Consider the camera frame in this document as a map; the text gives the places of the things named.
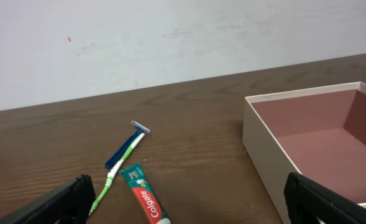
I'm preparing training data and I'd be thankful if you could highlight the blue disposable razor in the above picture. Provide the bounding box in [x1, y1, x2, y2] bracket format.
[104, 121, 150, 170]

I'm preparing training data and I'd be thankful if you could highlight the Colgate toothpaste tube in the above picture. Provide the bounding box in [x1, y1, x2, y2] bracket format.
[119, 162, 172, 224]

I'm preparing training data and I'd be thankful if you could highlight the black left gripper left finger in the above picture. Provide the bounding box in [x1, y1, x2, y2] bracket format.
[0, 174, 96, 224]

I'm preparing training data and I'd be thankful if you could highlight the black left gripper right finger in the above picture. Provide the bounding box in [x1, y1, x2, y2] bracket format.
[284, 172, 366, 224]

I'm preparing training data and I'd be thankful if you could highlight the green white toothbrush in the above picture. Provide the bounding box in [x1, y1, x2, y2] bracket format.
[89, 133, 145, 215]

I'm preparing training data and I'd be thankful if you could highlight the white box pink interior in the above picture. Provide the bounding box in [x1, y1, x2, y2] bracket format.
[242, 82, 366, 223]

